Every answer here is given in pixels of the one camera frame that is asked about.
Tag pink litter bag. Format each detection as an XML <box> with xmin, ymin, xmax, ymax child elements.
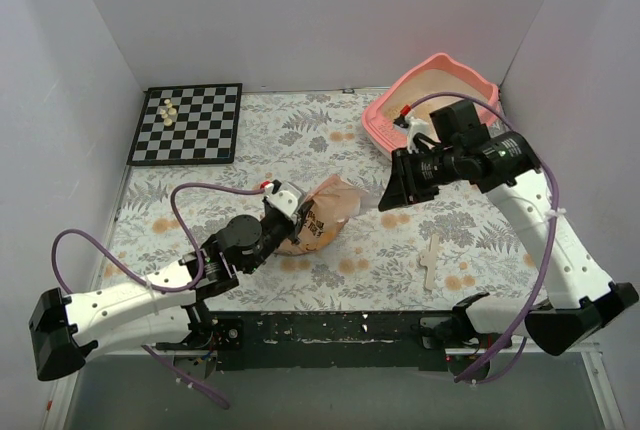
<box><xmin>276</xmin><ymin>175</ymin><xmax>367</xmax><ymax>256</ymax></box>

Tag beige bag clip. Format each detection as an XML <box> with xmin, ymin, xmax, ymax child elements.
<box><xmin>418</xmin><ymin>234</ymin><xmax>440</xmax><ymax>291</ymax></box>

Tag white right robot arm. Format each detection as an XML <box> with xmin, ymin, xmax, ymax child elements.
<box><xmin>378</xmin><ymin>99</ymin><xmax>639</xmax><ymax>356</ymax></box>

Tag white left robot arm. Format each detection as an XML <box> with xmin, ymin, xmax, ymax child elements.
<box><xmin>29</xmin><ymin>197</ymin><xmax>312</xmax><ymax>381</ymax></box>

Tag pink litter box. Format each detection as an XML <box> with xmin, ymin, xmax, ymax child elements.
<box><xmin>360</xmin><ymin>52</ymin><xmax>501</xmax><ymax>160</ymax></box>

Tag floral table mat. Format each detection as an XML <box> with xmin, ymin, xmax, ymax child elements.
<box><xmin>95</xmin><ymin>92</ymin><xmax>537</xmax><ymax>311</ymax></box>

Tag black white chessboard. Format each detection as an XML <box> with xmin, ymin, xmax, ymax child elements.
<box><xmin>128</xmin><ymin>83</ymin><xmax>243</xmax><ymax>167</ymax></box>

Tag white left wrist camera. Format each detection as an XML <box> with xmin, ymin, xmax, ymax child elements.
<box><xmin>261</xmin><ymin>180</ymin><xmax>306</xmax><ymax>223</ymax></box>

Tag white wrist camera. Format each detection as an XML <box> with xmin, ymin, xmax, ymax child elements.
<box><xmin>393</xmin><ymin>105</ymin><xmax>430</xmax><ymax>153</ymax></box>
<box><xmin>261</xmin><ymin>180</ymin><xmax>306</xmax><ymax>223</ymax></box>

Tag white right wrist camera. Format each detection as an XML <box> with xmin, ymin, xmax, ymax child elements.
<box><xmin>393</xmin><ymin>105</ymin><xmax>430</xmax><ymax>153</ymax></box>

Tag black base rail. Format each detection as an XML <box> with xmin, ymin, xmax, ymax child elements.
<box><xmin>157</xmin><ymin>311</ymin><xmax>494</xmax><ymax>374</ymax></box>

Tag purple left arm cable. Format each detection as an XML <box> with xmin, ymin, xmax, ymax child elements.
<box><xmin>51</xmin><ymin>182</ymin><xmax>271</xmax><ymax>410</ymax></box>

